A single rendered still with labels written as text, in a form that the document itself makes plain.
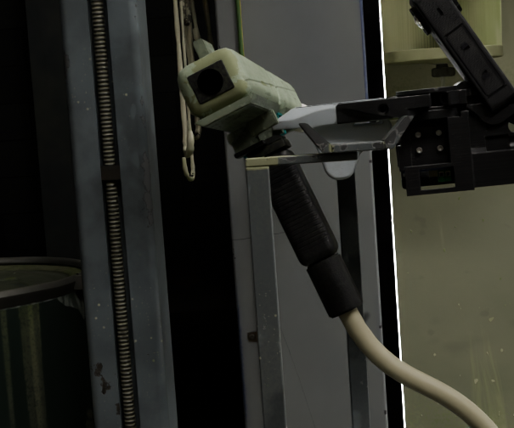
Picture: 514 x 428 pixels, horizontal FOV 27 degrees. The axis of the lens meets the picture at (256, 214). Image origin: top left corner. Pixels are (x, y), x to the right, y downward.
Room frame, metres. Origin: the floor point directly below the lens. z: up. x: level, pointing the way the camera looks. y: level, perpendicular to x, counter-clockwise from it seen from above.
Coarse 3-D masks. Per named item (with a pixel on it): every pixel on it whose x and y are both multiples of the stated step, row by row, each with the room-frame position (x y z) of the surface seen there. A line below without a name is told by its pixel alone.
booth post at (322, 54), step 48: (240, 0) 1.31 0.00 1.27; (288, 0) 1.31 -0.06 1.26; (336, 0) 1.31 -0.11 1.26; (288, 48) 1.31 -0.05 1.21; (336, 48) 1.31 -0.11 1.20; (336, 96) 1.31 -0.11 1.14; (240, 192) 1.31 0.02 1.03; (336, 192) 1.31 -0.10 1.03; (240, 240) 1.31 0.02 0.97; (288, 240) 1.31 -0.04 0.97; (336, 240) 1.31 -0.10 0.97; (240, 288) 1.31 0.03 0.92; (288, 288) 1.31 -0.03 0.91; (240, 336) 1.31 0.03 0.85; (288, 336) 1.31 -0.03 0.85; (336, 336) 1.31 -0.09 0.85; (288, 384) 1.31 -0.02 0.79; (336, 384) 1.31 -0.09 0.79; (384, 384) 1.31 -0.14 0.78
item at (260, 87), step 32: (192, 64) 0.75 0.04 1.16; (224, 64) 0.74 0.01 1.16; (256, 64) 0.84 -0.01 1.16; (192, 96) 0.75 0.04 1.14; (224, 96) 0.74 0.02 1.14; (256, 96) 0.75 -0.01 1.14; (288, 96) 0.95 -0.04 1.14; (224, 128) 0.80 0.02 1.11; (256, 128) 0.82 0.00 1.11; (288, 192) 0.83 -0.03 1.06; (288, 224) 0.83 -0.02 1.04; (320, 224) 0.83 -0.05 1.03; (320, 256) 0.83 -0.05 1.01; (320, 288) 0.83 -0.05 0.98; (352, 288) 0.83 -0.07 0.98
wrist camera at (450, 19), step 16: (416, 0) 0.83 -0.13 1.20; (432, 0) 0.83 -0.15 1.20; (448, 0) 0.82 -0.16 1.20; (416, 16) 0.84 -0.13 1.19; (432, 16) 0.83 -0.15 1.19; (448, 16) 0.82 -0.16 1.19; (432, 32) 0.84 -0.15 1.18; (448, 32) 0.82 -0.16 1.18; (464, 32) 0.82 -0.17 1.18; (448, 48) 0.83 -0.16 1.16; (464, 48) 0.83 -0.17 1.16; (480, 48) 0.82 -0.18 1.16; (464, 64) 0.82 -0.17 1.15; (480, 64) 0.82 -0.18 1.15; (496, 64) 0.82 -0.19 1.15; (464, 80) 0.86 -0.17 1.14; (480, 80) 0.82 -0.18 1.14; (496, 80) 0.82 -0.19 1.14; (480, 96) 0.83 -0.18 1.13; (496, 96) 0.82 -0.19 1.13; (512, 96) 0.82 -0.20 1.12; (496, 112) 0.83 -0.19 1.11
